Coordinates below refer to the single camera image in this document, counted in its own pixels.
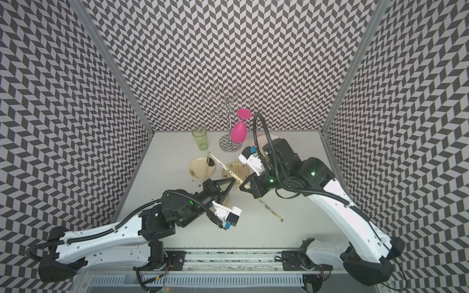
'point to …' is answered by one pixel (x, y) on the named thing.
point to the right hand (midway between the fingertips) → (245, 192)
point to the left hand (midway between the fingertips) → (229, 175)
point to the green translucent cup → (200, 135)
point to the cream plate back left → (198, 168)
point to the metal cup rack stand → (226, 143)
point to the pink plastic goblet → (239, 130)
